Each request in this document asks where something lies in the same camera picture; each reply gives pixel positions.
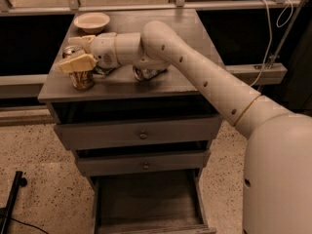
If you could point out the silver green soda can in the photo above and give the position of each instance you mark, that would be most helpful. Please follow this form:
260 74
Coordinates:
146 74

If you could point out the orange soda can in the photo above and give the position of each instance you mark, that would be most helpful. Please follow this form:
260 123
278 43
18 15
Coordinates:
81 80

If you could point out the metal railing frame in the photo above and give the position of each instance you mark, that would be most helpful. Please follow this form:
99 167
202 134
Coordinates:
31 30

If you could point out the grey middle drawer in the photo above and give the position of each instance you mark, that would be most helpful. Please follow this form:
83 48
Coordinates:
143 163

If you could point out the grey open bottom drawer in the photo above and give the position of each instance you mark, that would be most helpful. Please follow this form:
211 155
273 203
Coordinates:
150 203

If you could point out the green chip bag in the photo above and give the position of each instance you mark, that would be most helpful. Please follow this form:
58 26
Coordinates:
102 71

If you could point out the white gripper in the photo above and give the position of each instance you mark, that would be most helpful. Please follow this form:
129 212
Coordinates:
102 52

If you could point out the black stand base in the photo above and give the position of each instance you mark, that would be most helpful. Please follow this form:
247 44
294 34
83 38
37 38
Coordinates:
6 212

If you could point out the grey wooden drawer cabinet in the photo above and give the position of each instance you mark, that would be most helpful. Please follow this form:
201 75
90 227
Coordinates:
121 97

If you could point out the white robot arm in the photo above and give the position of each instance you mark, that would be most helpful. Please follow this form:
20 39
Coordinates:
277 194

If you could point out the white paper bowl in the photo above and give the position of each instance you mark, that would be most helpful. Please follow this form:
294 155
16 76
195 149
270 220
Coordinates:
92 23

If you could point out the grey top drawer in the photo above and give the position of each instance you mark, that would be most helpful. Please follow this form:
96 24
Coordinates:
134 133

